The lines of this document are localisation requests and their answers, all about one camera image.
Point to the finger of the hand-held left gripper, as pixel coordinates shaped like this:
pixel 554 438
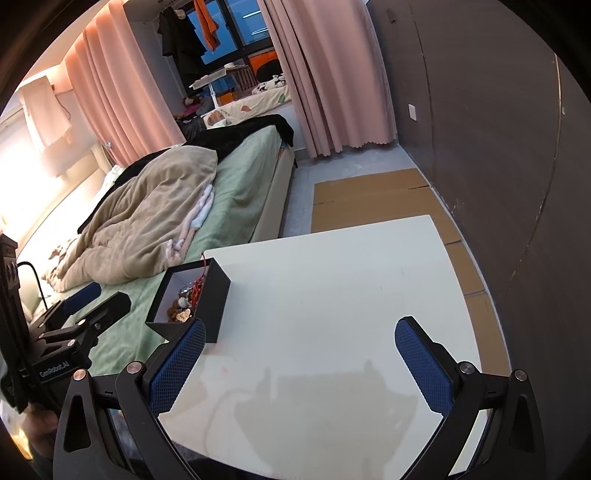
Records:
pixel 83 295
pixel 111 304

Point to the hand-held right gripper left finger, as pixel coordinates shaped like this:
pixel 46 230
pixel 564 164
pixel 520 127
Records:
pixel 180 369

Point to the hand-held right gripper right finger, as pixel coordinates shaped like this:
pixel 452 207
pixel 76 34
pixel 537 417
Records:
pixel 425 369

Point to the black jewelry box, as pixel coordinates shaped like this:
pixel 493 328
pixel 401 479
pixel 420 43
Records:
pixel 217 295

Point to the silver jewelry piece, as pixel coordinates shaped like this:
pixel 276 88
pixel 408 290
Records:
pixel 184 290

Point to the person's left hand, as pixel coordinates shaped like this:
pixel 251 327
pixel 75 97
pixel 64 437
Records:
pixel 41 431

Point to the beige blanket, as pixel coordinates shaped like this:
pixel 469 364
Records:
pixel 138 221

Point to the pink white fleece cloth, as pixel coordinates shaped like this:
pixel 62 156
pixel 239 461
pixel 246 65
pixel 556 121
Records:
pixel 203 203

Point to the bed with green sheet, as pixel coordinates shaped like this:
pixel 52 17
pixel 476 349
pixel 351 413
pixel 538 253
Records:
pixel 240 198

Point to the large cardboard sheet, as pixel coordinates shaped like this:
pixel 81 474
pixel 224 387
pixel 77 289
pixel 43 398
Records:
pixel 369 203

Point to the hanging white cloth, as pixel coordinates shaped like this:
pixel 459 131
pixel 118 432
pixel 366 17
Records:
pixel 44 115

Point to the pink curtain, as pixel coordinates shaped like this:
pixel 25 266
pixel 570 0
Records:
pixel 323 83
pixel 120 92

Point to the printed cream bedding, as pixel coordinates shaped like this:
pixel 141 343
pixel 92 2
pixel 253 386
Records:
pixel 258 104

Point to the white folding table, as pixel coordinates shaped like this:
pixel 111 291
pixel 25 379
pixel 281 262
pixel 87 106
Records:
pixel 217 76

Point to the hanging black clothes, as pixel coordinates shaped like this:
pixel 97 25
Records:
pixel 182 46

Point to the orange cushion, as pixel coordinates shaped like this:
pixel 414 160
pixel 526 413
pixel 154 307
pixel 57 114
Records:
pixel 263 62

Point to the hanging orange cloth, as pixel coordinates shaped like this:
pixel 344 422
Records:
pixel 207 27

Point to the white wall switch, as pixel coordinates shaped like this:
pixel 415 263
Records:
pixel 412 112

